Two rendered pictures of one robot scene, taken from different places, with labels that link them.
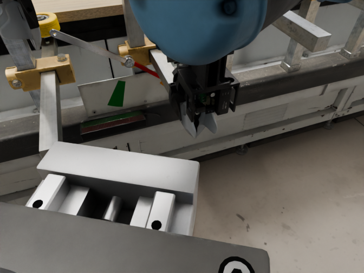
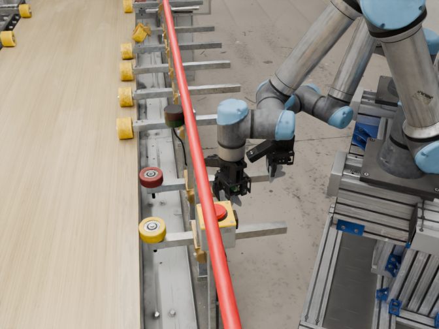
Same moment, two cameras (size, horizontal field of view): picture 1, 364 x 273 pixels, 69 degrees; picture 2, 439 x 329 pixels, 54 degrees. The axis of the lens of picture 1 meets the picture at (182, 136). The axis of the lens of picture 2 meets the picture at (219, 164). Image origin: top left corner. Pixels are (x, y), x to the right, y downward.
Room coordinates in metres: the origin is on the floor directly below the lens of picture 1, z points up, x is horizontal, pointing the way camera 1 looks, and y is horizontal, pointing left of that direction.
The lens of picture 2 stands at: (0.32, 1.19, 1.82)
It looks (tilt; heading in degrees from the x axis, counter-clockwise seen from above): 37 degrees down; 280
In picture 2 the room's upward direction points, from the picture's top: straight up
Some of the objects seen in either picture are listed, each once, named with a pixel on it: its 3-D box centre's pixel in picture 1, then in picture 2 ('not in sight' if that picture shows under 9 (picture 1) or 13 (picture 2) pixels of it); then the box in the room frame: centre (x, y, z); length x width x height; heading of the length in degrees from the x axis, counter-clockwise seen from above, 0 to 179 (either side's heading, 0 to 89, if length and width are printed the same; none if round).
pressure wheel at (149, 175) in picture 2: not in sight; (152, 185); (0.75, 0.12, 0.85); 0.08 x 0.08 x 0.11
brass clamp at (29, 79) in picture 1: (41, 73); (201, 241); (0.53, 0.32, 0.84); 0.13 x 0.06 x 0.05; 110
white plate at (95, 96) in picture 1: (132, 91); not in sight; (0.58, 0.13, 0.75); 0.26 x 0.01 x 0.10; 110
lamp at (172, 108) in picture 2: not in sight; (176, 138); (0.65, 0.13, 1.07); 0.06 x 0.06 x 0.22; 20
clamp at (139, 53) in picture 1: (145, 50); (191, 186); (0.62, 0.09, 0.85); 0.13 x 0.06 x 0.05; 110
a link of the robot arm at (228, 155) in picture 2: not in sight; (232, 147); (0.45, 0.28, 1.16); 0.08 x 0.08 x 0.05
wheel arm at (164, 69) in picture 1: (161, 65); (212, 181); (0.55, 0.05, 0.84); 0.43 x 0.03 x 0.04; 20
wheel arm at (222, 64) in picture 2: not in sight; (178, 66); (0.86, -0.64, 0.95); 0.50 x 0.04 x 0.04; 20
